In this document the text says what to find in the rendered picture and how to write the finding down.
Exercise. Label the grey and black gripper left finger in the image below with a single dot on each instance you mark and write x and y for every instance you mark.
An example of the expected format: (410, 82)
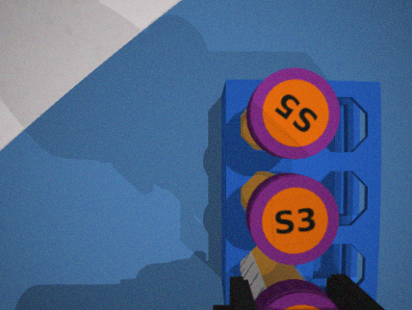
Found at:
(240, 298)

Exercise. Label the blue tube rack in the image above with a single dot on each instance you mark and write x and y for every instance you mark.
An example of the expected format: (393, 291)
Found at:
(345, 161)

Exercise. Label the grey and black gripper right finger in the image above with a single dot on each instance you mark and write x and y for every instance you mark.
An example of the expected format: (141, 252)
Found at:
(347, 295)

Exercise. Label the blue flat mat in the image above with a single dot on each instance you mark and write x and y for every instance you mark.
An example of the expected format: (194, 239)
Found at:
(111, 199)

